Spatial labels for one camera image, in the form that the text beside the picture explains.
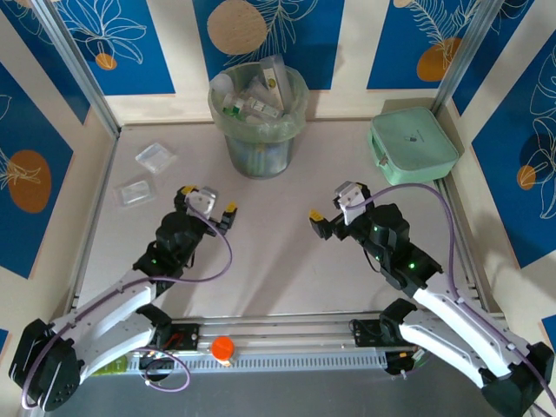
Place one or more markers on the green-label bottle white cap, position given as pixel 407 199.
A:
pixel 234 104

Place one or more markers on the green-label bottle clear cap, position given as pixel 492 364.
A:
pixel 262 108

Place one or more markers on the tall clear bottle white label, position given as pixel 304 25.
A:
pixel 278 82

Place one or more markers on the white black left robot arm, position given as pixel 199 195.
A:
pixel 104 313

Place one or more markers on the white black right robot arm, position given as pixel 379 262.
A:
pixel 447 321

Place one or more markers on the grey metal mesh bin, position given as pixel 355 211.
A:
pixel 260 160

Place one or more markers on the green plastic bin liner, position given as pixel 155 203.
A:
pixel 286 126

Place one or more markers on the clear plastic tray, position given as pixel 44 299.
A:
pixel 134 193
pixel 156 157

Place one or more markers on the mint green zip case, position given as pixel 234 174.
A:
pixel 412 143

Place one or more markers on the orange emergency stop button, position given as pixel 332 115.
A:
pixel 223 347

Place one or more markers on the aluminium side rail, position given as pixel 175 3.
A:
pixel 465 243
pixel 91 226

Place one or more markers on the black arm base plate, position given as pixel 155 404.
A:
pixel 367 332
pixel 182 336

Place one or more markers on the aluminium base frame rail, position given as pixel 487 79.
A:
pixel 282 323

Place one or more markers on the blue floral wall poster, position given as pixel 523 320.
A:
pixel 26 130
pixel 512 174
pixel 399 43
pixel 313 52
pixel 3 343
pixel 43 52
pixel 512 43
pixel 130 65
pixel 549 330

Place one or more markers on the aluminium frame post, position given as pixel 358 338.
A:
pixel 465 52
pixel 74 65

